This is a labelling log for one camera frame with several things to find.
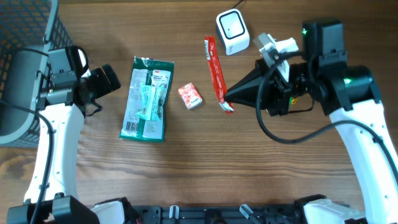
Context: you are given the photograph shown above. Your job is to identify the dark grey plastic basket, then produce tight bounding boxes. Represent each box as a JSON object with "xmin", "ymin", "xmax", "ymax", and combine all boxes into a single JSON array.
[{"xmin": 1, "ymin": 0, "xmax": 73, "ymax": 147}]

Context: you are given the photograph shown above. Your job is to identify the yellow dish soap bottle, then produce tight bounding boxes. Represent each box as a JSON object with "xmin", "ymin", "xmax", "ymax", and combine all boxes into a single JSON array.
[{"xmin": 290, "ymin": 98, "xmax": 298, "ymax": 105}]

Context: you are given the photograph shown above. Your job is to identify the white barcode scanner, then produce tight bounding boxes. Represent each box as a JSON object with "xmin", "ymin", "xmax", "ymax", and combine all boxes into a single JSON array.
[{"xmin": 216, "ymin": 9, "xmax": 250, "ymax": 55}]

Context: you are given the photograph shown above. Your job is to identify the green white plastic package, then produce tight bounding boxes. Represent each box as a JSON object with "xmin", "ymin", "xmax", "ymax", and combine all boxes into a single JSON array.
[{"xmin": 119, "ymin": 57, "xmax": 175, "ymax": 142}]

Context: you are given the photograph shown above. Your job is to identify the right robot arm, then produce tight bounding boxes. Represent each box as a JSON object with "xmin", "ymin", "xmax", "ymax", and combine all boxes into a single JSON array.
[{"xmin": 225, "ymin": 18, "xmax": 397, "ymax": 223}]

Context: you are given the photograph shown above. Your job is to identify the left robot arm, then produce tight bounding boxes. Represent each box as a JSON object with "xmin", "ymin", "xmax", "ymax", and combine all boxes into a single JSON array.
[{"xmin": 1, "ymin": 45, "xmax": 141, "ymax": 223}]

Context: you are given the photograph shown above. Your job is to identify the red white tissue pack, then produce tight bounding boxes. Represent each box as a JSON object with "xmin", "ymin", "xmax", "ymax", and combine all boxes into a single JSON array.
[{"xmin": 178, "ymin": 83, "xmax": 203, "ymax": 110}]

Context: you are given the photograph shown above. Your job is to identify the red Nescafe coffee stick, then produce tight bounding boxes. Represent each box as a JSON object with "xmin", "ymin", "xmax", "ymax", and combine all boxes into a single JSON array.
[{"xmin": 205, "ymin": 36, "xmax": 234, "ymax": 114}]

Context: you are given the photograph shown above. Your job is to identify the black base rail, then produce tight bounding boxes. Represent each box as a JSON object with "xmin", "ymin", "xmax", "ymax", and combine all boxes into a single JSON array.
[{"xmin": 133, "ymin": 204, "xmax": 304, "ymax": 224}]

